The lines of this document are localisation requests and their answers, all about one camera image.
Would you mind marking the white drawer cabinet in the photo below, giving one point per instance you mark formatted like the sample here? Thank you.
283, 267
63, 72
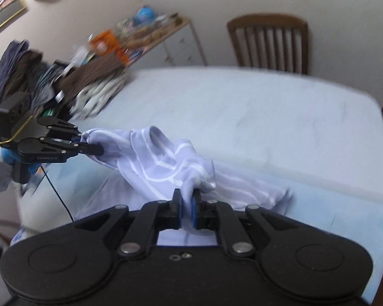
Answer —
179, 47

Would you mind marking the blue gloved left hand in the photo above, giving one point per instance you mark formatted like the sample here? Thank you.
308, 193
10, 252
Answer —
16, 159

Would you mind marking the orange snack bag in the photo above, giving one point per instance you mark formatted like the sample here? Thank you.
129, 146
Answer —
105, 43

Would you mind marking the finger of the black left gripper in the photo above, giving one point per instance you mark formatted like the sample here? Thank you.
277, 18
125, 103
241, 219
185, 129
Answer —
79, 147

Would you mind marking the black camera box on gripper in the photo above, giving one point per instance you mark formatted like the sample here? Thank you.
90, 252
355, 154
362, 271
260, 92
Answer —
14, 112

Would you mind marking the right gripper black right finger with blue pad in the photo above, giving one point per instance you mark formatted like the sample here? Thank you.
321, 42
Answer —
195, 209

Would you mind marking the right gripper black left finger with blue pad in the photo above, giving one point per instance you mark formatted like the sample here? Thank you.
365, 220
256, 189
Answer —
177, 209

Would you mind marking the purple white striped shirt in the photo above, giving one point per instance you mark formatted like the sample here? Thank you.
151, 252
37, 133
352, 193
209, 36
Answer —
144, 166

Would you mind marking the pile of dark clothes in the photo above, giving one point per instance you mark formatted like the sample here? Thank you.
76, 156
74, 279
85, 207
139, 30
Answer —
23, 70

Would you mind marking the brown wooden chair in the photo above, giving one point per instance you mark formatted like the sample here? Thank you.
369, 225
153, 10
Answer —
271, 41

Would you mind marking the folded brown and beige clothes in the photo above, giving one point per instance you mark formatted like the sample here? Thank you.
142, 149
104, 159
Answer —
90, 87

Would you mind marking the blue patterned table mat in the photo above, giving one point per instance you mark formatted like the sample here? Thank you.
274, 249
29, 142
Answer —
306, 197

